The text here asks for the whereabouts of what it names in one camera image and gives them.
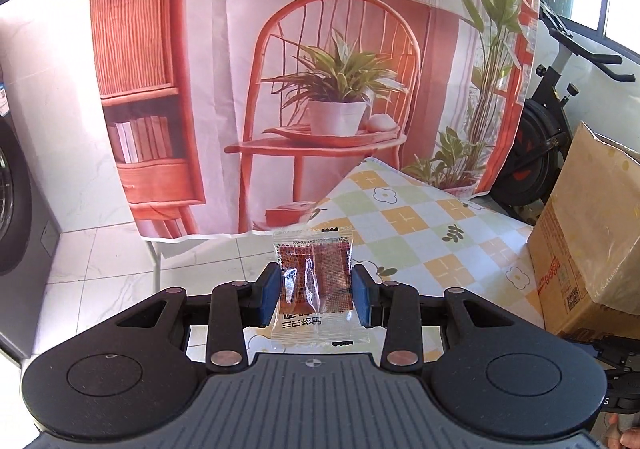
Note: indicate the black exercise bike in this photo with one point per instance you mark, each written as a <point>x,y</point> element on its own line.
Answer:
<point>543,138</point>

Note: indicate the lined cardboard box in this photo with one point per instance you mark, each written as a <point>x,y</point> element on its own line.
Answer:
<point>585,244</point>

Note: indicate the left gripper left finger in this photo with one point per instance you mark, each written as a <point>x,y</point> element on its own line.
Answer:
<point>235,306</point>

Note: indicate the person's hand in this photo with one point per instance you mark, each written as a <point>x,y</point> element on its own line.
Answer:
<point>622,431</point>

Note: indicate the printed room backdrop cloth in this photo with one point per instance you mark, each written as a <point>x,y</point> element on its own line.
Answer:
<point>226,116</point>

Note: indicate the floral checkered tablecloth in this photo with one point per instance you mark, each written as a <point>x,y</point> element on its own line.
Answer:
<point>402,231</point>

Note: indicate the red brown jelly packet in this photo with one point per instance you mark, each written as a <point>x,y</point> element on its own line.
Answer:
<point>316,311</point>

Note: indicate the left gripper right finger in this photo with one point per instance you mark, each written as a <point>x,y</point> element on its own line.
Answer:
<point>395,307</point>

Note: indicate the washing machine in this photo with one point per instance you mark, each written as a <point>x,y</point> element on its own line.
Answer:
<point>29,237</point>

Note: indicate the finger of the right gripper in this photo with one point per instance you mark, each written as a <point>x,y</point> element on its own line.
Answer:
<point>603,375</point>

